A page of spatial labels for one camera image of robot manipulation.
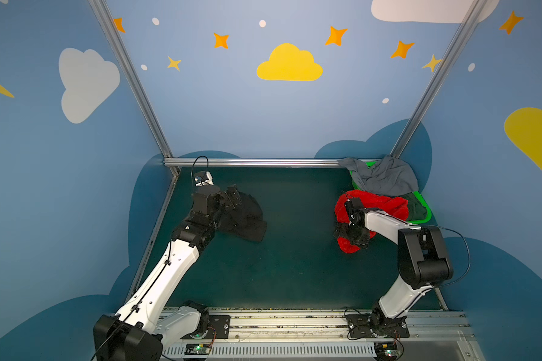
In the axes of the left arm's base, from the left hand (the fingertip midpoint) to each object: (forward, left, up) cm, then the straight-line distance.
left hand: (228, 190), depth 77 cm
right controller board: (-43, -53, -29) cm, 74 cm away
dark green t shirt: (+4, -75, -16) cm, 77 cm away
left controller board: (-43, +8, -28) cm, 52 cm away
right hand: (-3, -48, -27) cm, 55 cm away
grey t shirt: (+28, -73, -21) cm, 81 cm away
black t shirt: (+2, -3, -23) cm, 23 cm away
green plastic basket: (+35, -66, -19) cm, 77 cm away
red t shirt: (+5, -67, -16) cm, 69 cm away
